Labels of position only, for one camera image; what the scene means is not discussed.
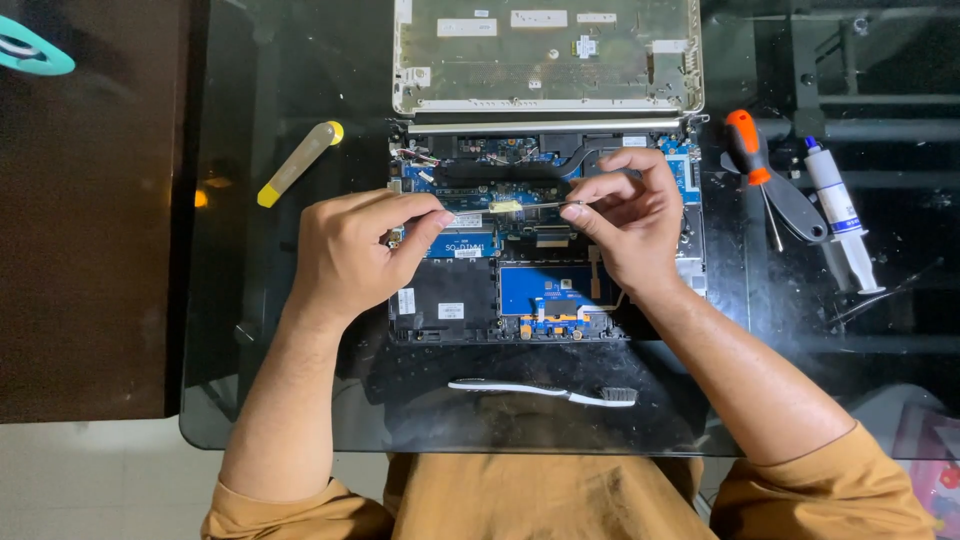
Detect white toothbrush with black bristles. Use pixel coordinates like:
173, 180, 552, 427
447, 378, 639, 409

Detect pink patterned item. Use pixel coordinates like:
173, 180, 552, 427
891, 403, 960, 538

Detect person's right hand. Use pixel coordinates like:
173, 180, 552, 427
558, 146, 689, 303

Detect thin metal tool yellow tip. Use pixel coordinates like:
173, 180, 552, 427
448, 198, 586, 217

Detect person's left hand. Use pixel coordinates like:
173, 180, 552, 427
288, 189, 456, 325

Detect translucent tube with yellow caps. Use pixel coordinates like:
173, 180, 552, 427
256, 120, 345, 210

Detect person's tan shirt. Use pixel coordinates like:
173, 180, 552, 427
200, 420, 940, 540

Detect black tweezers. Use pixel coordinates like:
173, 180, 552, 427
828, 258, 946, 326

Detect white thermal paste syringe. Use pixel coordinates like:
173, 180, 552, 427
803, 135, 887, 296

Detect black metal table frame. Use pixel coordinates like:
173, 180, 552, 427
750, 0, 960, 192

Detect opened laptop base with motherboard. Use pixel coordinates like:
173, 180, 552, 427
385, 114, 711, 348

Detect dark brown cabinet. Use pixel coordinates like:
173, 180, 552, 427
0, 0, 210, 426

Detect orange handled screwdriver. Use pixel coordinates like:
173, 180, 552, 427
723, 109, 786, 253

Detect teal plastic object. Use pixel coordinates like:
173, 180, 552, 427
0, 14, 77, 77

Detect silver laptop bottom cover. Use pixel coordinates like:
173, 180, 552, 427
391, 0, 706, 118

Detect black plastic pry tool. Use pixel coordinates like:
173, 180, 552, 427
720, 150, 830, 245

